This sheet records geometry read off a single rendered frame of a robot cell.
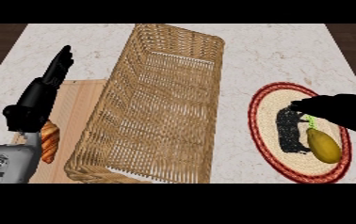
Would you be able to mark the golden brown croissant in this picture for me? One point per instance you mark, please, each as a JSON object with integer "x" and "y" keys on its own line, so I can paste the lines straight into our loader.
{"x": 49, "y": 141}

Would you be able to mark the tall wicker basket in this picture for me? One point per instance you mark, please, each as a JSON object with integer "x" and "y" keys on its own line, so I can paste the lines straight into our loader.
{"x": 157, "y": 108}

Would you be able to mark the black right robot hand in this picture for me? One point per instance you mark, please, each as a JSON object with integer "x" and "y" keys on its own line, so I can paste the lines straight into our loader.
{"x": 336, "y": 108}

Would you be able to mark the round red-rimmed woven placemat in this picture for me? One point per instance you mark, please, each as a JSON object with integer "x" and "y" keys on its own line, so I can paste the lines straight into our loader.
{"x": 274, "y": 130}

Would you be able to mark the pale wooden cutting board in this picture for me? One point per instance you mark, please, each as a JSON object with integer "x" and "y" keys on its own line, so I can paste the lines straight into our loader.
{"x": 74, "y": 115}

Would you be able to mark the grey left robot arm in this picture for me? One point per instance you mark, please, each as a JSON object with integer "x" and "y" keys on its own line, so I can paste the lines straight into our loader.
{"x": 17, "y": 163}

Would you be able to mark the yellow lemon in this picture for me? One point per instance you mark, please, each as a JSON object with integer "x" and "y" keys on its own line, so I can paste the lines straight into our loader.
{"x": 324, "y": 146}

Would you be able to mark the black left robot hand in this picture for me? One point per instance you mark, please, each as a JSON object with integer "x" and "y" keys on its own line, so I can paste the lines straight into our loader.
{"x": 34, "y": 102}

